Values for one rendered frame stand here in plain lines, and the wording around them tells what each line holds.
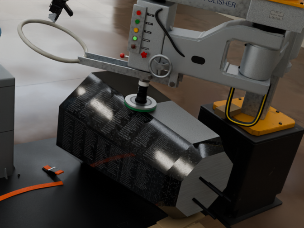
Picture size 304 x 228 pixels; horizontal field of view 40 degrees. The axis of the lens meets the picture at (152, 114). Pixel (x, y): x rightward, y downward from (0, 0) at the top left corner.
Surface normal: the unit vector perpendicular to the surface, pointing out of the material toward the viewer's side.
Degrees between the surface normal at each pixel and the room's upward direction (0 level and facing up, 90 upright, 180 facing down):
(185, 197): 90
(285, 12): 90
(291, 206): 0
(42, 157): 0
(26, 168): 0
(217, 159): 90
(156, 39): 90
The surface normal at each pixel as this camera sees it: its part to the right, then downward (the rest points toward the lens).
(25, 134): 0.17, -0.88
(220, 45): -0.29, 0.39
